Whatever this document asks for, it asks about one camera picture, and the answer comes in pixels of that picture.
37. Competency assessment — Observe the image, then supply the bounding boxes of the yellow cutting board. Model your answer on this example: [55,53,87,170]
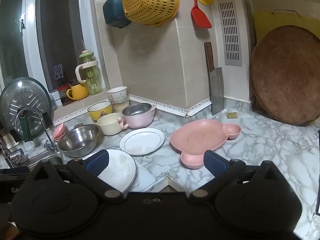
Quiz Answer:
[252,9,320,46]

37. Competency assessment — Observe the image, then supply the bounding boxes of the yellow bowl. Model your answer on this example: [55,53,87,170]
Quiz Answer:
[87,101,113,121]

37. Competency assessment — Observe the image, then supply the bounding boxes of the pink pot with steel liner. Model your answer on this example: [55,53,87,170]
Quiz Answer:
[121,103,157,130]

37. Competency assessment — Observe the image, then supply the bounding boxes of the white plate with food residue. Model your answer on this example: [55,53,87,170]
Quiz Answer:
[82,149,137,194]

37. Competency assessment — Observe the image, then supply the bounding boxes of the window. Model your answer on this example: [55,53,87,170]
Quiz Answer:
[0,0,110,98]

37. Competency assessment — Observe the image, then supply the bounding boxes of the yellow mug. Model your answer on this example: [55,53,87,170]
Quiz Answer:
[66,83,89,101]

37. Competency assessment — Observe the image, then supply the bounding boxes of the red spatula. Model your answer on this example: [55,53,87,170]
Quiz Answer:
[189,0,213,29]

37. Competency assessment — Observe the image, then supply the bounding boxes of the green bottle with white handle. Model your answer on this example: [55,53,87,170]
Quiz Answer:
[75,50,103,96]

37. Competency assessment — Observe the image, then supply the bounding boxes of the pink divided plate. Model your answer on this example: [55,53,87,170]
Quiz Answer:
[170,119,242,170]

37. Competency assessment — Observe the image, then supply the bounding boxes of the cream cup with pink handle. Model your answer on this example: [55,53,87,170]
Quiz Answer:
[96,112,129,136]

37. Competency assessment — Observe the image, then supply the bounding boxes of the yellow colander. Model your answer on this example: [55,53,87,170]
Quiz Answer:
[120,0,181,28]

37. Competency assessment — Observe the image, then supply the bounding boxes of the grey vent grille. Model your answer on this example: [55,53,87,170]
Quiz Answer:
[216,0,243,67]

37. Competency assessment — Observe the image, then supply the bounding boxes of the white plate with dark rim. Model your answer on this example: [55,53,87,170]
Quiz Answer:
[119,128,166,156]

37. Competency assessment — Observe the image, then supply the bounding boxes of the chrome faucet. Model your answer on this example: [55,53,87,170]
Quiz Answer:
[14,107,58,153]

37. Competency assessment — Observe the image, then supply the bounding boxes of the small pink bowl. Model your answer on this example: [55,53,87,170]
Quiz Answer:
[52,123,66,141]

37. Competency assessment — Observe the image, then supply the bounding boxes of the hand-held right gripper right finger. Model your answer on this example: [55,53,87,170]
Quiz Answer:
[189,149,285,201]

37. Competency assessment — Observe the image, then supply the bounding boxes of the white container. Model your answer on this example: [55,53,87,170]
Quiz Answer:
[113,99,131,113]

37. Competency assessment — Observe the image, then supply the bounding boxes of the dark red jar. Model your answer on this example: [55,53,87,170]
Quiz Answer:
[57,85,72,106]

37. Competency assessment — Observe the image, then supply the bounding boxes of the green perforated handle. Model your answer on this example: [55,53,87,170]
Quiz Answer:
[21,112,33,142]

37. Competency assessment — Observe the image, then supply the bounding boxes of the glass pot lid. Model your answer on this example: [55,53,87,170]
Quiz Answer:
[0,77,53,141]

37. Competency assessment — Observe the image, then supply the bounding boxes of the stainless steel bowl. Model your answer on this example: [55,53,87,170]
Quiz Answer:
[57,124,101,158]

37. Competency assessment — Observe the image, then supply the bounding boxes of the cleaver with wooden handle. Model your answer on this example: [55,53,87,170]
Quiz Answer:
[204,41,225,116]

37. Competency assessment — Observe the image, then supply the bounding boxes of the white dotted bowl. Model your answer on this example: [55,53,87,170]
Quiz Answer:
[107,86,128,103]

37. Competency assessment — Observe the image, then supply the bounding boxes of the round wooden cutting board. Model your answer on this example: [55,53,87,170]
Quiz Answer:
[249,25,320,127]

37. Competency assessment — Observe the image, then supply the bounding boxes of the steel sink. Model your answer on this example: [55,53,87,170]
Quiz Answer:
[0,151,64,172]

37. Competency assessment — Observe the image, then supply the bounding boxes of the black stove edge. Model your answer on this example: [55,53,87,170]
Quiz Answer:
[315,129,320,216]

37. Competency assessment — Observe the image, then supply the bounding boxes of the dark teal basin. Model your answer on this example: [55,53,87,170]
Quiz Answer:
[102,0,133,28]

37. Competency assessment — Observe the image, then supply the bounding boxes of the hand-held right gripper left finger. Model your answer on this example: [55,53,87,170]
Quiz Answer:
[32,149,125,201]

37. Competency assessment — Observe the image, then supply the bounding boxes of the white cutting mat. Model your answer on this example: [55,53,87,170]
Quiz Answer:
[129,159,163,193]

